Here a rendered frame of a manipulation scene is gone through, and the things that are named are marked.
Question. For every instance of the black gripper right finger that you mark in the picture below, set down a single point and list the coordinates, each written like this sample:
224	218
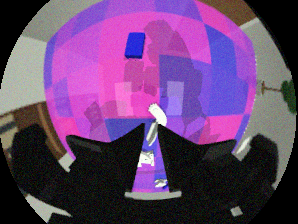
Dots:
182	158

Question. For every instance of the small blue block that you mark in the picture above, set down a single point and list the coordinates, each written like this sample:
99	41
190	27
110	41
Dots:
135	45

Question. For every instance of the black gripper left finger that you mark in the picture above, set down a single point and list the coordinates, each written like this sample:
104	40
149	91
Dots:
121	156

